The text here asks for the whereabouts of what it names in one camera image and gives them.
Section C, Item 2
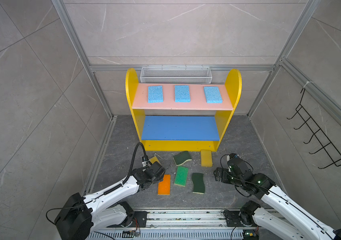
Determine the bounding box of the blue lower shelf board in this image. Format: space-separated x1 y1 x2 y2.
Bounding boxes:
142 116 220 141

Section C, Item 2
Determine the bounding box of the bright green sponge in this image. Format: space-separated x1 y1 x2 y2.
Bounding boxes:
174 166 188 187

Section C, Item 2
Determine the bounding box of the white wire mesh basket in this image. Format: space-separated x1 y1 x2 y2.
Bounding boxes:
140 67 212 84

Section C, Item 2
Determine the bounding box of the yellow shelf unit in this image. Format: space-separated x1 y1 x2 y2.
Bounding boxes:
125 69 242 152

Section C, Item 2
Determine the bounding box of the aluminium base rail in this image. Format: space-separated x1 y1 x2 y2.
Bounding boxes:
86 208 312 240

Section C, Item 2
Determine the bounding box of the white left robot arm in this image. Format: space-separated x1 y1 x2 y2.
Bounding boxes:
53 162 165 240

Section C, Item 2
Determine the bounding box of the light blue cellulose sponge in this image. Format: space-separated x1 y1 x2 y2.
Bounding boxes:
203 87 222 104

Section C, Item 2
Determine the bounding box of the yellow rectangular sponge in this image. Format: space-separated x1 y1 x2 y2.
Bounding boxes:
200 150 213 168

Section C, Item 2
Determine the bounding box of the dark green wavy sponge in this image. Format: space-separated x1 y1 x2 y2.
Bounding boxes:
191 173 205 194
173 151 192 166

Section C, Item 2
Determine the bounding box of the black wire hook rack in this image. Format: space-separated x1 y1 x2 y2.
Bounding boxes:
286 88 341 170

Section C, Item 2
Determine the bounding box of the black corrugated cable hose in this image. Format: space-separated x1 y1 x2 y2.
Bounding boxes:
122 142 151 185

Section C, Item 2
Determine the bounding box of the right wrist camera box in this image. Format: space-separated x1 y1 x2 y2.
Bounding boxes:
227 154 253 181

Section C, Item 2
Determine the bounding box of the orange sponge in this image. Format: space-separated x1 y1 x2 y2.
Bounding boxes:
158 175 171 196

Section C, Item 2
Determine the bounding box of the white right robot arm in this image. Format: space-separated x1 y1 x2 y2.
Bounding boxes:
213 168 341 240

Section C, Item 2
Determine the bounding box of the dark green wavy sponge front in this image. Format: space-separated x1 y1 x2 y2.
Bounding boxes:
191 173 205 194

